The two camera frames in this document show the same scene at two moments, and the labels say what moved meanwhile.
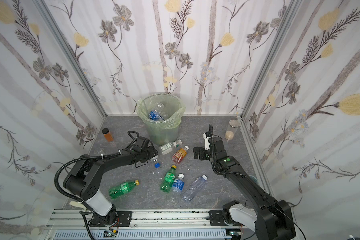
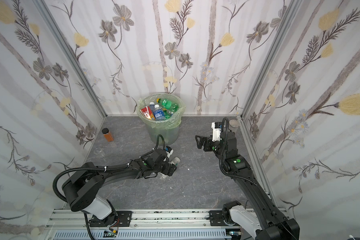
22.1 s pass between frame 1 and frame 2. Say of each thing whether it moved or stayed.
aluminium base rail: stayed
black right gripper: moved
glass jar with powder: stayed
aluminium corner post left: stayed
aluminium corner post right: stayed
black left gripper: moved
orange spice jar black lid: stayed
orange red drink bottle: moved
